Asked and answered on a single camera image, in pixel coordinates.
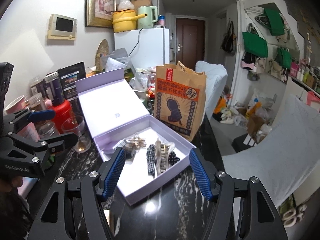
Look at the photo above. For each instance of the clear plastic bag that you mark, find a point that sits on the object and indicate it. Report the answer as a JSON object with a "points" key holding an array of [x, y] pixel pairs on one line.
{"points": [[140, 81]]}

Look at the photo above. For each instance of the black polka dot scrunchie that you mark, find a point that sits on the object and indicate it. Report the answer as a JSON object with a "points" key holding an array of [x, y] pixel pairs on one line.
{"points": [[174, 158]]}

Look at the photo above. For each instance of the brown floor carton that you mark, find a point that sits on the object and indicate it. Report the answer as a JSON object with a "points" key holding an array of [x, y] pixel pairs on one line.
{"points": [[255, 125]]}

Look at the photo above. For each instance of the gold hair claw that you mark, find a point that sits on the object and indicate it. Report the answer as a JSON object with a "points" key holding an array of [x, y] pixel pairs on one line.
{"points": [[136, 142]]}

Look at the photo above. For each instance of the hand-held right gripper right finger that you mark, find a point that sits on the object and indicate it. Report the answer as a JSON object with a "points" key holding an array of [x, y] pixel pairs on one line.
{"points": [[200, 177]]}

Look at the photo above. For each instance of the green electric kettle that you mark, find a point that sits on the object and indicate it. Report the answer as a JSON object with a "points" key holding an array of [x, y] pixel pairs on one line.
{"points": [[146, 17]]}

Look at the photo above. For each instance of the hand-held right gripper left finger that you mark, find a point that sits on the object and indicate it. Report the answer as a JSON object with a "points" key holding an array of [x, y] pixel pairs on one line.
{"points": [[112, 177]]}

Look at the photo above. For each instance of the lilac gift box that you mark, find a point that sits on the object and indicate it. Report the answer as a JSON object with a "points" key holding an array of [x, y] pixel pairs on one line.
{"points": [[105, 97]]}

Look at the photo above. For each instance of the person's dark hair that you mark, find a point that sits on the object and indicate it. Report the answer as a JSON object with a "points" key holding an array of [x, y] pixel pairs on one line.
{"points": [[10, 205]]}

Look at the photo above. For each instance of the printed brown paper bag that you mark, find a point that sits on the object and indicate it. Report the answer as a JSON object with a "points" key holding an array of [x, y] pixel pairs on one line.
{"points": [[180, 97]]}

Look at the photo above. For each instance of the black hanging bag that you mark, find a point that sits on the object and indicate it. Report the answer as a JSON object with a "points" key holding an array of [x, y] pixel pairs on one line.
{"points": [[228, 38]]}

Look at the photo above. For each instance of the black printed pouch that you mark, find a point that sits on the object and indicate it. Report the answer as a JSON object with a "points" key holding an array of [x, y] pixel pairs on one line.
{"points": [[71, 80]]}

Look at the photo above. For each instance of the cardboard box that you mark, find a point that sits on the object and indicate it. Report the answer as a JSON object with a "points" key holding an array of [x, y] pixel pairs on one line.
{"points": [[140, 2]]}

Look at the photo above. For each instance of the white lidded jar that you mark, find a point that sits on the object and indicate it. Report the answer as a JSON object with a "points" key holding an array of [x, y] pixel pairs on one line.
{"points": [[37, 102]]}

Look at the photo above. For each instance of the dark filled jar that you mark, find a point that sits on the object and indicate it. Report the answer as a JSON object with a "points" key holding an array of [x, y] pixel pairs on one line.
{"points": [[37, 87], [53, 87]]}

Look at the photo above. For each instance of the large beige hair claw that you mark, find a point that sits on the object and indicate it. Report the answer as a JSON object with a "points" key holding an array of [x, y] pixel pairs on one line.
{"points": [[163, 155]]}

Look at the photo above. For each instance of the white covered armchair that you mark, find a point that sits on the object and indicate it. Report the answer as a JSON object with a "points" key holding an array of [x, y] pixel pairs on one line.
{"points": [[212, 85]]}

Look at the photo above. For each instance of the yellow pot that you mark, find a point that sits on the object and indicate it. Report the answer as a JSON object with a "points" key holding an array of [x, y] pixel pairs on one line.
{"points": [[123, 21]]}

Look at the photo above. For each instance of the white patterned sofa cover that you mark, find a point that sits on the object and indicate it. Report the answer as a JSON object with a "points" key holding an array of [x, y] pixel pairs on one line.
{"points": [[275, 155]]}

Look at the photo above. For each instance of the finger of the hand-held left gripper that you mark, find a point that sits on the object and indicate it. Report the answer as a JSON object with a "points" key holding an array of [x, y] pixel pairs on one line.
{"points": [[41, 115], [60, 141]]}

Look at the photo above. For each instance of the clear glass goblet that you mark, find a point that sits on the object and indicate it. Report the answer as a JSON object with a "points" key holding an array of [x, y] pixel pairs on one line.
{"points": [[75, 132]]}

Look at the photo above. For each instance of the round woven mat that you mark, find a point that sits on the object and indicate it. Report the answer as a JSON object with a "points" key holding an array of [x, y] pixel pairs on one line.
{"points": [[102, 52]]}

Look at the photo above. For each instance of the row of toiletry bottles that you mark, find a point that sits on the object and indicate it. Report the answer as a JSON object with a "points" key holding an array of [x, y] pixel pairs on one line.
{"points": [[305, 76]]}

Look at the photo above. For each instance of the wall intercom panel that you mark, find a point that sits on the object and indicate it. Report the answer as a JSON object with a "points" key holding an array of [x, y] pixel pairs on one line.
{"points": [[62, 26]]}

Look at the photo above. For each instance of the red tin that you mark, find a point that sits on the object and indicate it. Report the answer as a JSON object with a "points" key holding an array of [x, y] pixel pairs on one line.
{"points": [[62, 116]]}

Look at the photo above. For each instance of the white fridge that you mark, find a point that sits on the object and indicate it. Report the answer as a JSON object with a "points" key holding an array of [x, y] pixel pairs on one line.
{"points": [[150, 45]]}

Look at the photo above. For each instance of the pink paper cup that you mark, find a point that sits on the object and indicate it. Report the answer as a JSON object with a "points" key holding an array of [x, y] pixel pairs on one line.
{"points": [[17, 112]]}

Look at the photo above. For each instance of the green tote bag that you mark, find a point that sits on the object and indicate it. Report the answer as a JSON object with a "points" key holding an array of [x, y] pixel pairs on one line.
{"points": [[255, 45]]}

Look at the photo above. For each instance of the brown door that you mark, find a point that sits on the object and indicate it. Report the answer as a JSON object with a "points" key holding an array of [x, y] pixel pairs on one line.
{"points": [[190, 40]]}

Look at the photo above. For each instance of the dark brown hair clip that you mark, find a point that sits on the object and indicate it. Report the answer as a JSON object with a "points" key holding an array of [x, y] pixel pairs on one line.
{"points": [[130, 153]]}

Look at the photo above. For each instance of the framed picture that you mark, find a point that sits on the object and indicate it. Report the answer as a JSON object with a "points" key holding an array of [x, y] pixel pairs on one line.
{"points": [[100, 2]]}

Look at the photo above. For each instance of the black gingham hair bow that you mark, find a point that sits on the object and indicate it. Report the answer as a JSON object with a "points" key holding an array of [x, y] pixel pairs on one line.
{"points": [[150, 160]]}

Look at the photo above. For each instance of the grey courier bag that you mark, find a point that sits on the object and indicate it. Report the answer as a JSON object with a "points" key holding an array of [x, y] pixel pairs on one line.
{"points": [[117, 58]]}

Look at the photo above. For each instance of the white plush slippers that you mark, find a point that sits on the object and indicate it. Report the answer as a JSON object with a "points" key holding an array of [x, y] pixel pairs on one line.
{"points": [[293, 215]]}

